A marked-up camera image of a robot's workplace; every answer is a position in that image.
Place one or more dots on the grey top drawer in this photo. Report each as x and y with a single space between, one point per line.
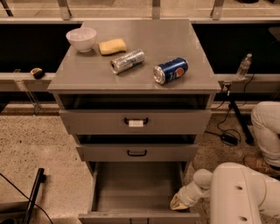
127 121

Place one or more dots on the silver can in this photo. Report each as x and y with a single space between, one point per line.
127 61

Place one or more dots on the black stand leg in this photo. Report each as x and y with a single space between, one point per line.
248 136

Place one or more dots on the grey drawer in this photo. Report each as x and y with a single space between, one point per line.
135 193
127 121
140 152

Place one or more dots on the grey middle drawer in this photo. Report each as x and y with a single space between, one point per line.
140 152

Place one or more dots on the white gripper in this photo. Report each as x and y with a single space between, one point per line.
185 196

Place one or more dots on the brown shoe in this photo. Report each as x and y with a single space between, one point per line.
258 164

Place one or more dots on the grey bottom drawer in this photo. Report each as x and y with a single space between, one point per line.
135 193

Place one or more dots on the blue pepsi can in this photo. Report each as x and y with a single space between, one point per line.
169 71

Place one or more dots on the clear plastic water bottle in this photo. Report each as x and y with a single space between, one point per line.
244 67

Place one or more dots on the white bowl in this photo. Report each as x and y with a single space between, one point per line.
82 39

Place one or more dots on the black yellow tape measure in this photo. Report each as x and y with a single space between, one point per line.
37 73

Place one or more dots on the black power adapter with cable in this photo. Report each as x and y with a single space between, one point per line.
228 136

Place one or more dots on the black pole bottom left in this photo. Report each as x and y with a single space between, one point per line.
40 178

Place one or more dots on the grey drawer cabinet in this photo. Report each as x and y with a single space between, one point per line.
86 81

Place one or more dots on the yellow sponge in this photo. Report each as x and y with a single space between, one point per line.
112 46

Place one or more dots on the person leg beige trousers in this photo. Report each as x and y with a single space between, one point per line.
265 117

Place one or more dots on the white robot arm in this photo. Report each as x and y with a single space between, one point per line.
238 194

